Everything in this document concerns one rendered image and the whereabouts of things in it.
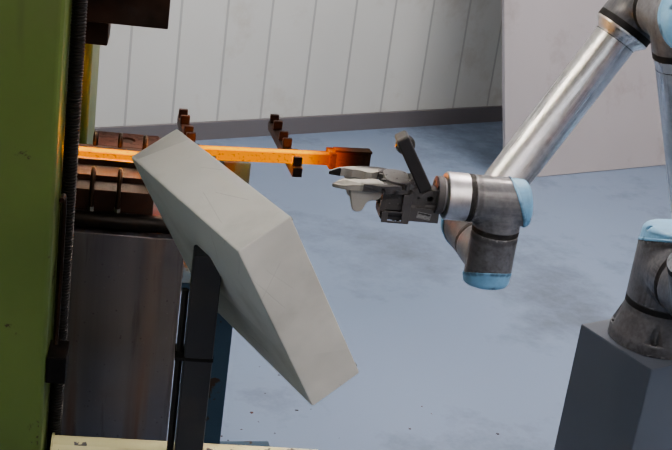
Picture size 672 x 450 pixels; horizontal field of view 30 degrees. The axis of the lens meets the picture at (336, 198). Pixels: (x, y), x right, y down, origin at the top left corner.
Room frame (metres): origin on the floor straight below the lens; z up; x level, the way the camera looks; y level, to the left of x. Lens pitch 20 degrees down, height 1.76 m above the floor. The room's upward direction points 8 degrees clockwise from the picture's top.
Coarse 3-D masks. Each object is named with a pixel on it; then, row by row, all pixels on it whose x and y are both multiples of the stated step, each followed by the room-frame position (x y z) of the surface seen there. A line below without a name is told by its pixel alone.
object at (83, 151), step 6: (84, 150) 2.10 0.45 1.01; (90, 150) 2.11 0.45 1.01; (96, 150) 2.11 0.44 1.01; (102, 150) 2.11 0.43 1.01; (108, 150) 2.12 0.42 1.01; (114, 150) 2.12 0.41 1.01; (120, 150) 2.13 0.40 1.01; (126, 150) 2.13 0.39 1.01; (84, 156) 2.10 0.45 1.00; (90, 156) 2.10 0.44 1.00; (96, 156) 2.10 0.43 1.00; (102, 156) 2.10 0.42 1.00; (108, 156) 2.10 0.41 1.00; (114, 156) 2.10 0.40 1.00; (120, 156) 2.11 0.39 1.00; (126, 156) 2.11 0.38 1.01
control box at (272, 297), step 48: (192, 144) 1.66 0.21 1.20; (192, 192) 1.54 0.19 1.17; (240, 192) 1.51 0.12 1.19; (192, 240) 1.59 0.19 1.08; (240, 240) 1.41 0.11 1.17; (288, 240) 1.43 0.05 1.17; (240, 288) 1.48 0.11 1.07; (288, 288) 1.43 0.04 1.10; (288, 336) 1.44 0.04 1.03; (336, 336) 1.48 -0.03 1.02; (336, 384) 1.49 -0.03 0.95
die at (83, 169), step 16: (80, 144) 2.18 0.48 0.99; (80, 160) 2.08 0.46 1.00; (96, 160) 2.09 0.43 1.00; (112, 160) 2.09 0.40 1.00; (128, 160) 2.10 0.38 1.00; (80, 176) 2.03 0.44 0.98; (96, 176) 2.03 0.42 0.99; (112, 176) 2.04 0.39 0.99; (128, 176) 2.05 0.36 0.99; (80, 192) 1.99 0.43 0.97; (96, 192) 1.99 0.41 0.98; (112, 192) 1.99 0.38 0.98; (128, 192) 2.00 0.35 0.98; (144, 192) 2.01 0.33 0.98; (80, 208) 1.99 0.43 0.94; (96, 208) 1.99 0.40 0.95; (112, 208) 2.00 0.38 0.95; (128, 208) 2.00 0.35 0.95; (144, 208) 2.00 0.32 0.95
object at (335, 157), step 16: (224, 160) 2.45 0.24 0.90; (240, 160) 2.46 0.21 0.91; (256, 160) 2.47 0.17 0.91; (272, 160) 2.48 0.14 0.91; (288, 160) 2.49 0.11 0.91; (304, 160) 2.50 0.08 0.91; (320, 160) 2.51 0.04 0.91; (336, 160) 2.52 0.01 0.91; (352, 160) 2.53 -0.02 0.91; (368, 160) 2.54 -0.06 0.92
